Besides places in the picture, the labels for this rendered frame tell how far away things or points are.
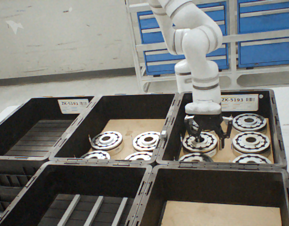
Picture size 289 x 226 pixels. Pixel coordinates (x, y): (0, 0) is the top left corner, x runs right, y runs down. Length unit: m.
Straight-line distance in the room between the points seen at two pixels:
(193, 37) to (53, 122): 0.74
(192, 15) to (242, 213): 0.48
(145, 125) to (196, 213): 0.45
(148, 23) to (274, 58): 1.08
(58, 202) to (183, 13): 0.58
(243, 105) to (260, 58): 1.80
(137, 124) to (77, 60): 2.96
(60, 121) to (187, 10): 0.72
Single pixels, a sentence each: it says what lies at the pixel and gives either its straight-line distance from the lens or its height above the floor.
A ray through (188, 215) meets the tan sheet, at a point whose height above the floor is 0.83.
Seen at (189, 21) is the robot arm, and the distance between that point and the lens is 0.85.
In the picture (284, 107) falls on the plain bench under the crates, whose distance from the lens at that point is 1.48.
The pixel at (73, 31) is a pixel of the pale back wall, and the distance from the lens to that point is 3.97.
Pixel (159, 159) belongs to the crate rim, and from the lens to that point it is 0.81.
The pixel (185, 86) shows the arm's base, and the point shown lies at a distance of 1.25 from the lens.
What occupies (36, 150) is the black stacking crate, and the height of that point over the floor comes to 0.83.
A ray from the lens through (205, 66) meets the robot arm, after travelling 0.82.
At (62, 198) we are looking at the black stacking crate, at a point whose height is 0.83.
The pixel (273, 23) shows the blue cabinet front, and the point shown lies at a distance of 2.84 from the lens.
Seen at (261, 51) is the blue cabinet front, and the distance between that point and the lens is 2.89.
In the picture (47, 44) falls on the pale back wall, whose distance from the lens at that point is 4.15.
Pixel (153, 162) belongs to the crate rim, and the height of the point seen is 0.93.
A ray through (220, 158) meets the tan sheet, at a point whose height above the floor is 0.83.
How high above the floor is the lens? 1.41
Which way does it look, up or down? 28 degrees down
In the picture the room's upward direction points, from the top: 10 degrees counter-clockwise
